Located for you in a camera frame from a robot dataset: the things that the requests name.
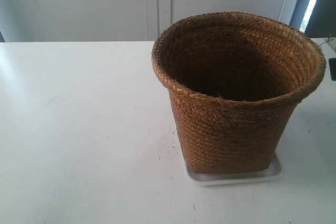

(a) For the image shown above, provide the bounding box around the brown woven basket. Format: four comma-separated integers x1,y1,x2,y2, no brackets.
151,11,326,174

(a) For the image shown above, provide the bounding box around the white plastic tray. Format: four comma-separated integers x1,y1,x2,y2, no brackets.
182,155,283,186

